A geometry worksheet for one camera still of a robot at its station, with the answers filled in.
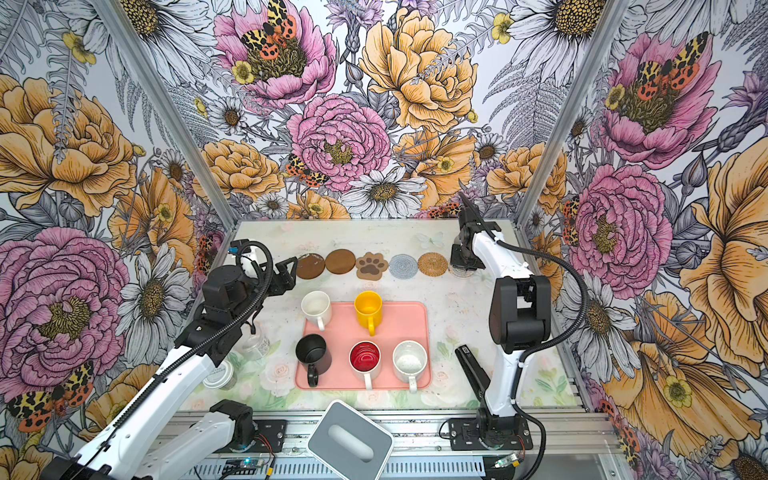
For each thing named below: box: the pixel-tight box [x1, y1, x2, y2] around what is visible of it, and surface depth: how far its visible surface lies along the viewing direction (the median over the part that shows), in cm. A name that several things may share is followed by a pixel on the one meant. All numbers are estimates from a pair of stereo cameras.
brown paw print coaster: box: [356, 252, 388, 281], surface depth 111 cm
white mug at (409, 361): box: [392, 340, 429, 394], surface depth 81 cm
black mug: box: [295, 334, 332, 387], surface depth 82 cm
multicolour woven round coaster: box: [449, 264, 477, 278], surface depth 107 cm
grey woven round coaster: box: [388, 253, 418, 280], surface depth 111 cm
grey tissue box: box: [307, 400, 395, 480], surface depth 71 cm
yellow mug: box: [354, 290, 383, 337], surface depth 90 cm
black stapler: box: [454, 344, 491, 403], surface depth 84 cm
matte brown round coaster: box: [325, 249, 356, 275], surface depth 111 cm
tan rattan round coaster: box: [418, 252, 449, 277], surface depth 111 cm
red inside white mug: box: [350, 342, 380, 372], surface depth 86 cm
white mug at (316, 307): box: [301, 290, 332, 331], surface depth 91 cm
